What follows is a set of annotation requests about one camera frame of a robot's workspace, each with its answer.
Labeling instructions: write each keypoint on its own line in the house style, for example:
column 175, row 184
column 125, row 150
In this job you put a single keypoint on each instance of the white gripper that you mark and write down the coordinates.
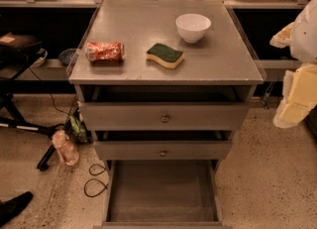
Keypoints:
column 305, row 38

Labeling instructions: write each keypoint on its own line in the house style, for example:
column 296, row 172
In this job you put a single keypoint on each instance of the green yellow sponge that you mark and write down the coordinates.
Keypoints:
column 165, row 55

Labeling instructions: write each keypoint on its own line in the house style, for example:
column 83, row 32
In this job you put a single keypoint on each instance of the grey middle drawer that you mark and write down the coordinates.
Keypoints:
column 163, row 145

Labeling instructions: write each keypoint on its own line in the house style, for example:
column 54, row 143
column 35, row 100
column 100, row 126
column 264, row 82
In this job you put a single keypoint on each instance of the grey drawer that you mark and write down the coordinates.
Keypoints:
column 163, row 145
column 163, row 108
column 162, row 195

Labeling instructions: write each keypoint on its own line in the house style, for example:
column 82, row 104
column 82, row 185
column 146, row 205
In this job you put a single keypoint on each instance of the grey drawer cabinet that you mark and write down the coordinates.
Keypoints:
column 220, row 58

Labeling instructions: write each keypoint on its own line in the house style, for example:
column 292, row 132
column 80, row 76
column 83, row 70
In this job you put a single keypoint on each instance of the grey bottom drawer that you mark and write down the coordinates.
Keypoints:
column 162, row 195

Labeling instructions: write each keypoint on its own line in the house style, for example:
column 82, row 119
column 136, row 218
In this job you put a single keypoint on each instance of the grey top drawer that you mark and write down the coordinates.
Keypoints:
column 163, row 108

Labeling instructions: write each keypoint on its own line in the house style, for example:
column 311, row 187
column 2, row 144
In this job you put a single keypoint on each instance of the white bowl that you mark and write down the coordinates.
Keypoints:
column 192, row 27

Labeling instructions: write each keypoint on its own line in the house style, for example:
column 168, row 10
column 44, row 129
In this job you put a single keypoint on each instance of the green bag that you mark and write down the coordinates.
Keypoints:
column 78, row 130

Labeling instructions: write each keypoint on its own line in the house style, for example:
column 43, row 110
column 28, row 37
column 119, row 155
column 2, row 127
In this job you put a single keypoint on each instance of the dark small bowl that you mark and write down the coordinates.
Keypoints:
column 67, row 56

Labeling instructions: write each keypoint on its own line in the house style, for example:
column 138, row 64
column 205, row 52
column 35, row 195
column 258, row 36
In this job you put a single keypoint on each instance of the clear plastic bottle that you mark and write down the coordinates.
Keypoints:
column 66, row 150

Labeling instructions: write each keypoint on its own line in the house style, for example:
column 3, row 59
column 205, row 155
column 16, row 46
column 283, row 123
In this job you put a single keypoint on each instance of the black stand with legs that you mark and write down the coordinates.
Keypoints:
column 17, row 55

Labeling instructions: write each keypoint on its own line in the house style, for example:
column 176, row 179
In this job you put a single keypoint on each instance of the black shoe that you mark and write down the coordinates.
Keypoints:
column 13, row 207

